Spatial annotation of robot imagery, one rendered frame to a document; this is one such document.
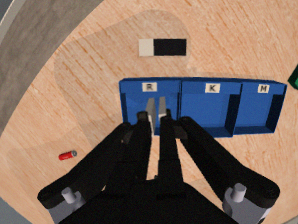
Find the blue rack of bins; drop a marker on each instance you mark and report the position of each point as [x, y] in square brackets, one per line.
[212, 102]

